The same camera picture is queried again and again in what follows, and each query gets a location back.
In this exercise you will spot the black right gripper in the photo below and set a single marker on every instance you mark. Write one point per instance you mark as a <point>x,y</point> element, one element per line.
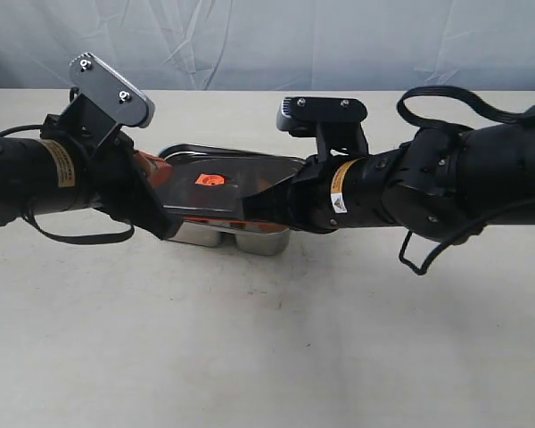
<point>343,192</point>

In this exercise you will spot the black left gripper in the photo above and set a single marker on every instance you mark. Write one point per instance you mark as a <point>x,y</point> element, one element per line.
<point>120,179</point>

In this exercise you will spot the dark transparent lunch box lid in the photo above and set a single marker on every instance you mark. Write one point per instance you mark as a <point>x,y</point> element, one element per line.
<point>208,181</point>

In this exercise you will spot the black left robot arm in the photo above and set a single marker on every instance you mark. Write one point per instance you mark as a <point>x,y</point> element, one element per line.
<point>73,166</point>

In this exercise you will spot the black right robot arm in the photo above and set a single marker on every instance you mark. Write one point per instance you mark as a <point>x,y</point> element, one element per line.
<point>433,185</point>

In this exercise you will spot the stainless steel lunch box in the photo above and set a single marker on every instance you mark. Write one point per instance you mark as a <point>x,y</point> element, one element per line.
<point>253,237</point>

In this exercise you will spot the blue-grey backdrop cloth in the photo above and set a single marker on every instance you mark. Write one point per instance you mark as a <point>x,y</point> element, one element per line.
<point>274,45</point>

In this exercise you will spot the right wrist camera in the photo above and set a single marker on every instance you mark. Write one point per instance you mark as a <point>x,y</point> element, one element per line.
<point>334,122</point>

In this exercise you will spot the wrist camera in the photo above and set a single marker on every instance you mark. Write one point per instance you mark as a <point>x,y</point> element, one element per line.
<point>334,122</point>
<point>106,101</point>

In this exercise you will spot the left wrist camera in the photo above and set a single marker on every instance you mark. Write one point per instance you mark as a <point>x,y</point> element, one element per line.
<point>106,101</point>

